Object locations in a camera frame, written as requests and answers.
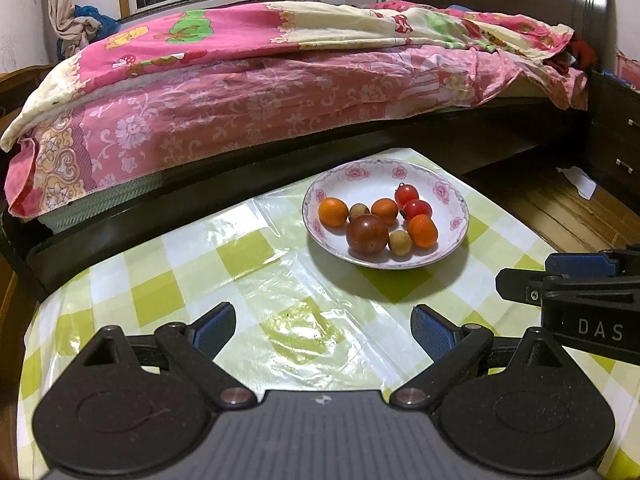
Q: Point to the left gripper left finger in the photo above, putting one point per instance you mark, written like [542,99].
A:
[190,351]

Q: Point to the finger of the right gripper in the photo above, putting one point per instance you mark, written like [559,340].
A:
[537,287]
[607,263]

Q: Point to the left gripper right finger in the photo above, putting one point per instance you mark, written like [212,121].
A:
[456,353]

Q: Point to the small orange kumquat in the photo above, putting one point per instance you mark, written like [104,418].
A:
[422,231]

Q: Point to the dark red plum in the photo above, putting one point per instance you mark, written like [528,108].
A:
[367,235]

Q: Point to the round red cherry tomato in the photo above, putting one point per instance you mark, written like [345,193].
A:
[405,193]

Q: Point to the pale brown longan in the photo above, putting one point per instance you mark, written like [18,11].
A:
[357,210]

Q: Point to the larger orange tangerine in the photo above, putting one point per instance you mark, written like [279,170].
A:
[332,212]

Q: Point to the white paper on floor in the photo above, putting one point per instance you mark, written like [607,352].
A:
[584,185]

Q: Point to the green checkered tablecloth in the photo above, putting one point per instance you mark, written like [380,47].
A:
[304,319]

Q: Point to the dark nightstand with drawers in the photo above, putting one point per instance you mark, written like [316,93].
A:
[614,113]

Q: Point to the white floral plate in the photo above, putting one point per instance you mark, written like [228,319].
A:
[367,180]

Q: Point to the pink floral quilt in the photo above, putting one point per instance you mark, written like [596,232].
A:
[196,84]

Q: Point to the blue cloth bundle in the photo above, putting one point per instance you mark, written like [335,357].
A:
[84,26]

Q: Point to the beige curtain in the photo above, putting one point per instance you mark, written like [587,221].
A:
[65,5]

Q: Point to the dark bed frame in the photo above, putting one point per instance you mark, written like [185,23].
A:
[460,140]

